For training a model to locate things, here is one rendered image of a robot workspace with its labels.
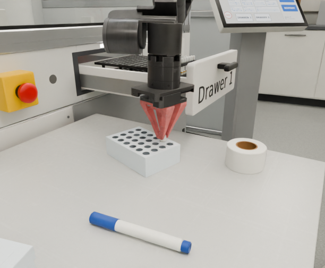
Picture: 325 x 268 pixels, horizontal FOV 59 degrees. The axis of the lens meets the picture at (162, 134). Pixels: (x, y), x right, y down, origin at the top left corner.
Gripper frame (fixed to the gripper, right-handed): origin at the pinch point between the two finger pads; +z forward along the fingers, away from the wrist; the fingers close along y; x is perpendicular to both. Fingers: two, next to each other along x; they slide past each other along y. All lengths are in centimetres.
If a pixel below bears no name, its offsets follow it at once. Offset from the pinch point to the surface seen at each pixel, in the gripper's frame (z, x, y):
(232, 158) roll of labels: 2.4, 12.4, -4.9
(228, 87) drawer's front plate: -2.8, -5.4, -32.7
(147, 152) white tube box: 1.6, 1.2, 5.2
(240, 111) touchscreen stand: 32, -42, -117
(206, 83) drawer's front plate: -6.7, -2.2, -17.0
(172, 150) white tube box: 2.0, 3.4, 1.0
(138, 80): -6.5, -15.8, -8.7
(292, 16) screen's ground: -22, -26, -131
